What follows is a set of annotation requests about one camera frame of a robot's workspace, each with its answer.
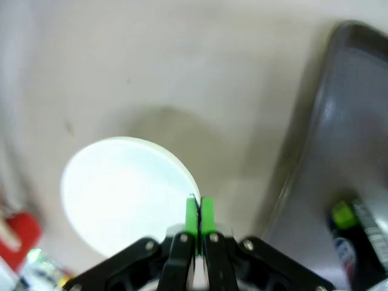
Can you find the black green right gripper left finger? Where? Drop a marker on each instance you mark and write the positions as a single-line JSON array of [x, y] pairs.
[[179, 260]]

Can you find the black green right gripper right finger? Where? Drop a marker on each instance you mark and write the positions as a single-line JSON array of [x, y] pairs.
[[218, 260]]

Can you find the white round plate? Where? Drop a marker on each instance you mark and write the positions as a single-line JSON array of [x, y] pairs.
[[121, 194]]

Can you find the red plastic cup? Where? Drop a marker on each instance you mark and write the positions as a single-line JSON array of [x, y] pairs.
[[25, 233]]

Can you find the dark grey serving tray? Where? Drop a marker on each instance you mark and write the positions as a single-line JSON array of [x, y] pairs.
[[342, 130]]

